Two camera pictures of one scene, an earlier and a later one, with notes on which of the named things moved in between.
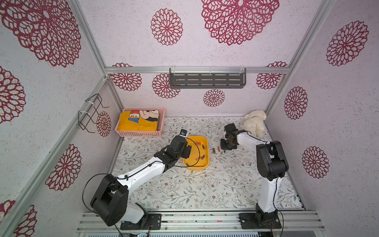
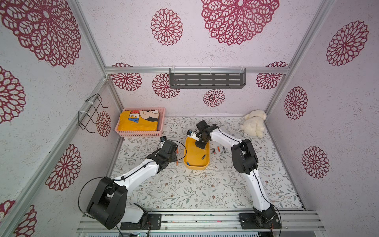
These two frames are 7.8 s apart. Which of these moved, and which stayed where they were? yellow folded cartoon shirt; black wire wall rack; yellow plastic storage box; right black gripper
Moved: right black gripper
Stayed: yellow folded cartoon shirt; yellow plastic storage box; black wire wall rack
